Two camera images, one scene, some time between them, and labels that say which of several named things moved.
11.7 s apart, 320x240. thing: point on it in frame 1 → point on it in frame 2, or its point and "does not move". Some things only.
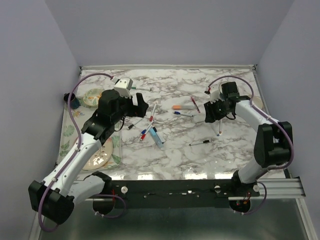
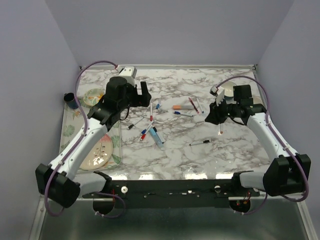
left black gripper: [139, 110] → [143, 100]
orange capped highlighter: [183, 107] does not move
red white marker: [220, 131] does not move
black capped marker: [155, 130] does not move
